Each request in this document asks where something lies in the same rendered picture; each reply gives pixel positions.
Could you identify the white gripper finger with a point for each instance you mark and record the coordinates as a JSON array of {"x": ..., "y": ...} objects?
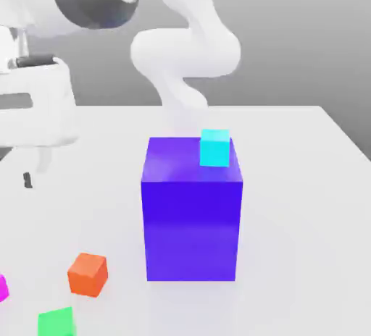
[{"x": 43, "y": 158}]

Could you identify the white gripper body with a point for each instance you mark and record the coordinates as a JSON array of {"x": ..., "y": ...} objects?
[{"x": 49, "y": 121}]

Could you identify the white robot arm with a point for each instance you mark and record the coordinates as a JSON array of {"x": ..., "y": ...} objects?
[{"x": 185, "y": 55}]

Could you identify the small orange cube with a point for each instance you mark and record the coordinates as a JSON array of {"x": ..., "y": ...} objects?
[{"x": 85, "y": 276}]

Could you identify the small magenta cube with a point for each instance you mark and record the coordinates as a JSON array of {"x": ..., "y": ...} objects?
[{"x": 3, "y": 288}]

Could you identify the small green cube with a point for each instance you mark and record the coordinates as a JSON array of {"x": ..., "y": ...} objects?
[{"x": 55, "y": 323}]

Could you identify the small cyan cube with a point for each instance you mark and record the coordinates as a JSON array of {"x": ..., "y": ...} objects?
[{"x": 214, "y": 150}]

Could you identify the large purple box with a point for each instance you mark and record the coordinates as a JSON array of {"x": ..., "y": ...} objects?
[{"x": 191, "y": 226}]

